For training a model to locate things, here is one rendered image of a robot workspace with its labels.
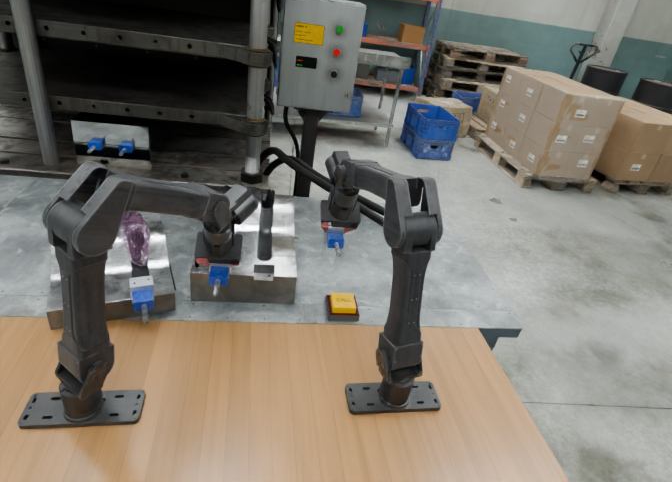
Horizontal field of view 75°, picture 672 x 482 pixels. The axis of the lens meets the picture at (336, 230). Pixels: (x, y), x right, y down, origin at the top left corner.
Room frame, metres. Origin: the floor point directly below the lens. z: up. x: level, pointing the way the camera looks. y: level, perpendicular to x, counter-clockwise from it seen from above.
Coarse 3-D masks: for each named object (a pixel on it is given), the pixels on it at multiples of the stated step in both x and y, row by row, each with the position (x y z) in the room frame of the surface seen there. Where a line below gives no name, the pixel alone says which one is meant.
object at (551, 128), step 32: (512, 96) 4.91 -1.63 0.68; (544, 96) 4.39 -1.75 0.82; (576, 96) 4.10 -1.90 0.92; (608, 96) 4.34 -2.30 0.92; (512, 128) 4.71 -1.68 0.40; (544, 128) 4.21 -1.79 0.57; (576, 128) 4.12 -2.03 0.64; (608, 128) 4.20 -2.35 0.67; (512, 160) 4.43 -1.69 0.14; (544, 160) 4.09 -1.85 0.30; (576, 160) 4.15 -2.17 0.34
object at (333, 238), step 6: (330, 222) 1.07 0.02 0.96; (330, 228) 1.04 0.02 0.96; (336, 228) 1.04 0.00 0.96; (342, 228) 1.04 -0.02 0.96; (324, 234) 1.05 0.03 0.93; (330, 234) 1.02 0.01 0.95; (336, 234) 1.03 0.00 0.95; (342, 234) 1.03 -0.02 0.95; (324, 240) 1.04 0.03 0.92; (330, 240) 0.99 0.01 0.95; (336, 240) 1.00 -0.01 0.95; (342, 240) 1.00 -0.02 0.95; (330, 246) 0.99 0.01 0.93; (336, 246) 0.98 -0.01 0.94; (342, 246) 1.00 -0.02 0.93; (336, 252) 0.95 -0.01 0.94
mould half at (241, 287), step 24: (288, 216) 1.15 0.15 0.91; (288, 240) 1.06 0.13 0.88; (192, 264) 0.87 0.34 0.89; (240, 264) 0.90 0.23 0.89; (264, 264) 0.92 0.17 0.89; (288, 264) 0.93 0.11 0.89; (192, 288) 0.84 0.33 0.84; (240, 288) 0.86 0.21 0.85; (264, 288) 0.87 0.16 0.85; (288, 288) 0.88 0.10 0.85
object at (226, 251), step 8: (200, 232) 0.84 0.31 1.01; (200, 240) 0.82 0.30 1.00; (240, 240) 0.85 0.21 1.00; (200, 248) 0.81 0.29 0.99; (208, 248) 0.79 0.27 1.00; (216, 248) 0.78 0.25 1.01; (224, 248) 0.79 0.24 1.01; (232, 248) 0.83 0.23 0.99; (240, 248) 0.83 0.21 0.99; (200, 256) 0.79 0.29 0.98; (208, 256) 0.80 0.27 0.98; (216, 256) 0.80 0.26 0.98; (224, 256) 0.80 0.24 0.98; (232, 256) 0.81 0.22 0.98; (240, 256) 0.81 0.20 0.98
